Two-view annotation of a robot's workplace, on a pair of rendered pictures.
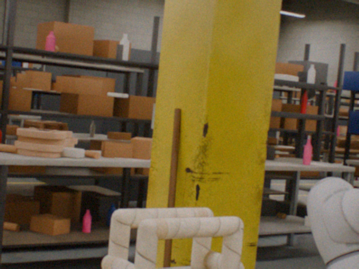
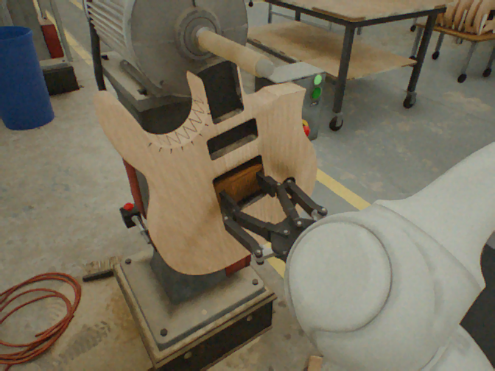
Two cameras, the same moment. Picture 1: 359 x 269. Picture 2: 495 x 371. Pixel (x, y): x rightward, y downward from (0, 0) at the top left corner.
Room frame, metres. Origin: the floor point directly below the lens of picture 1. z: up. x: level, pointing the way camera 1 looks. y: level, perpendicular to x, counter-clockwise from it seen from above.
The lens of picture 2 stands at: (1.46, -0.16, 1.43)
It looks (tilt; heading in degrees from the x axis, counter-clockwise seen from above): 37 degrees down; 272
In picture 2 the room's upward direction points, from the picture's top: straight up
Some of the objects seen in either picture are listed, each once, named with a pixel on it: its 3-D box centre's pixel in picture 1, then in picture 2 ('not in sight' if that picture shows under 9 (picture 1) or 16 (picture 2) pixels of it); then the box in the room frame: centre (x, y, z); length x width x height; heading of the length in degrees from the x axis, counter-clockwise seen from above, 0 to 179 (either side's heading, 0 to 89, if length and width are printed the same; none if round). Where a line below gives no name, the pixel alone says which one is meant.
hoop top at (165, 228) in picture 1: (193, 227); not in sight; (1.09, -0.04, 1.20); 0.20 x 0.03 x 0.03; 125
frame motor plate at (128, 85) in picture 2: not in sight; (158, 71); (1.74, -1.08, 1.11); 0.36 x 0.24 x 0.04; 126
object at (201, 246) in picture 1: (202, 242); not in sight; (1.21, -0.06, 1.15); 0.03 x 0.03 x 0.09
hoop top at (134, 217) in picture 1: (164, 217); not in sight; (1.16, 0.01, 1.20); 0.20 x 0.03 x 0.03; 125
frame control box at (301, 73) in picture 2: not in sight; (265, 110); (1.45, -1.10, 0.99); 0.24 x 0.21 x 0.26; 126
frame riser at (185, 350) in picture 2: not in sight; (194, 296); (1.74, -1.08, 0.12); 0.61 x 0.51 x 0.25; 36
